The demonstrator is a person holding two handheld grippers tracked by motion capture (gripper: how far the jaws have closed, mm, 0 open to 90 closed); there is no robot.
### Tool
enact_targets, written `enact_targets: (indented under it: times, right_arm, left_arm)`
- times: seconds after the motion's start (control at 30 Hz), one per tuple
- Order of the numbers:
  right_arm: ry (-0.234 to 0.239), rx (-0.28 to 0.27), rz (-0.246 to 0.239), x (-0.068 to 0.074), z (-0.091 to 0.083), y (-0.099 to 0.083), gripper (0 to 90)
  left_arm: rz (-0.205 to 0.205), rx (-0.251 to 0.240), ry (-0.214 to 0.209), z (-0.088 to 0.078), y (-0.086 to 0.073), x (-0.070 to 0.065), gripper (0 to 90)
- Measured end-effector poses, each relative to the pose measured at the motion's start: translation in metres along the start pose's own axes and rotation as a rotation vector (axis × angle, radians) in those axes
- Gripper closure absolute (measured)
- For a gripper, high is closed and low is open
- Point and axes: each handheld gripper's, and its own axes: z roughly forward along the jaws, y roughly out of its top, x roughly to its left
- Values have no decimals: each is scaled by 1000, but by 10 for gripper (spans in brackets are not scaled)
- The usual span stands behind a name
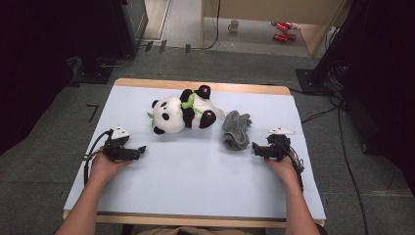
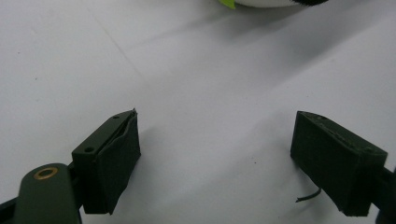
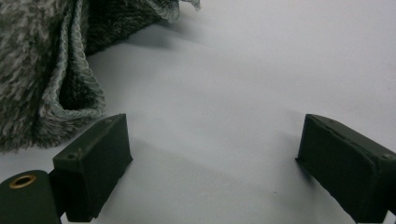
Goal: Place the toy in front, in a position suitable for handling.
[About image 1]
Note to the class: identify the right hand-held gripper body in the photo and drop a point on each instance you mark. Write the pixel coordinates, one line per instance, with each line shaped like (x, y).
(277, 147)

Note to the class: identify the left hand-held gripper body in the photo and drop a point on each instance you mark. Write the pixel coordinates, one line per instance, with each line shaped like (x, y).
(115, 151)

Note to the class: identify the grey fluffy towel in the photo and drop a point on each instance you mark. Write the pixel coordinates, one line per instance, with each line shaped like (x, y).
(235, 130)

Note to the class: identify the panda plush toy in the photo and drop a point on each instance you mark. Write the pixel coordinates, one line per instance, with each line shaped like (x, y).
(173, 114)

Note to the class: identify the person's left hand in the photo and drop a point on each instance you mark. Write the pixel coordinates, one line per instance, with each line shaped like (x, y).
(102, 169)

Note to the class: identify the person's right hand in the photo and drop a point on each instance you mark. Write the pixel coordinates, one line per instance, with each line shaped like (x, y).
(285, 169)

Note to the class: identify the black angled tape mark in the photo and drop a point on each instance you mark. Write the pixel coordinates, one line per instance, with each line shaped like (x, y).
(94, 111)

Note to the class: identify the pale blue table sheet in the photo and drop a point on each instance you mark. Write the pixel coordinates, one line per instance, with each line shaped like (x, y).
(195, 176)

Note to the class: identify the wooden table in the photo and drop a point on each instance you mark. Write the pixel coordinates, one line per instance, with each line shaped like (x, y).
(228, 87)

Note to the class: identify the person's beige trousers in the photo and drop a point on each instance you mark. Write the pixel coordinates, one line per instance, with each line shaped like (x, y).
(195, 231)

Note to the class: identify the black tape strip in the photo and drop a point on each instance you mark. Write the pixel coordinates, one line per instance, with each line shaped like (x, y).
(148, 46)
(188, 49)
(163, 46)

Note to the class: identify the red can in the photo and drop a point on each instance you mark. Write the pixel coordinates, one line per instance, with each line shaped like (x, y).
(280, 37)
(281, 27)
(288, 24)
(292, 36)

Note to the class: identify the black curtain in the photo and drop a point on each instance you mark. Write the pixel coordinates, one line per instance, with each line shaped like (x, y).
(385, 81)
(29, 65)

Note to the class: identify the beige mug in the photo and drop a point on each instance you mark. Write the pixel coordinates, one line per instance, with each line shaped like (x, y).
(233, 26)

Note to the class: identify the dark cabinet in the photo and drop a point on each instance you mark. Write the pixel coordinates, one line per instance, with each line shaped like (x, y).
(130, 26)

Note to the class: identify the beige wooden desk frame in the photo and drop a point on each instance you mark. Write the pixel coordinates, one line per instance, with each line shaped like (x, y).
(261, 9)

